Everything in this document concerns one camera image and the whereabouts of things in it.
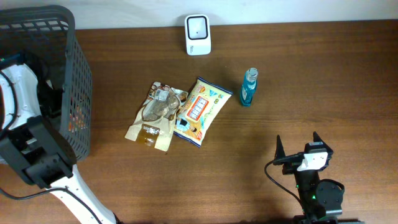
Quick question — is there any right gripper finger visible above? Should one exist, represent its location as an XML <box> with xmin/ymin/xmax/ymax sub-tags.
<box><xmin>274</xmin><ymin>135</ymin><xmax>285</xmax><ymax>159</ymax></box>
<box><xmin>313</xmin><ymin>131</ymin><xmax>331</xmax><ymax>151</ymax></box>

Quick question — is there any blue mouthwash bottle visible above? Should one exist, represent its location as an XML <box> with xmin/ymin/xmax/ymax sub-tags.
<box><xmin>240</xmin><ymin>68</ymin><xmax>259</xmax><ymax>107</ymax></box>

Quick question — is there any yellow wet wipes pack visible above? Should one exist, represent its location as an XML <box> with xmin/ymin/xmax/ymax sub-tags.
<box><xmin>174</xmin><ymin>77</ymin><xmax>233</xmax><ymax>147</ymax></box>

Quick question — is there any brown cookie snack pouch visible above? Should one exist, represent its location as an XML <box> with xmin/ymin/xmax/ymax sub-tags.
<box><xmin>124</xmin><ymin>82</ymin><xmax>188</xmax><ymax>152</ymax></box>

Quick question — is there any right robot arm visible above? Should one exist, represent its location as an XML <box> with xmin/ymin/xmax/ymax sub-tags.
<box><xmin>271</xmin><ymin>133</ymin><xmax>361</xmax><ymax>224</ymax></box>

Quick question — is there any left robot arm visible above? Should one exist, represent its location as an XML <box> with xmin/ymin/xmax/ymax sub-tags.
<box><xmin>1</xmin><ymin>52</ymin><xmax>120</xmax><ymax>223</ymax></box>

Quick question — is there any white barcode scanner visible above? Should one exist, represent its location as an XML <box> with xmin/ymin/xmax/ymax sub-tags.
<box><xmin>184</xmin><ymin>14</ymin><xmax>211</xmax><ymax>56</ymax></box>

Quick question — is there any dark grey plastic basket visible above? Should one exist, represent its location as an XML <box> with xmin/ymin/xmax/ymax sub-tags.
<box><xmin>1</xmin><ymin>5</ymin><xmax>93</xmax><ymax>161</ymax></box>

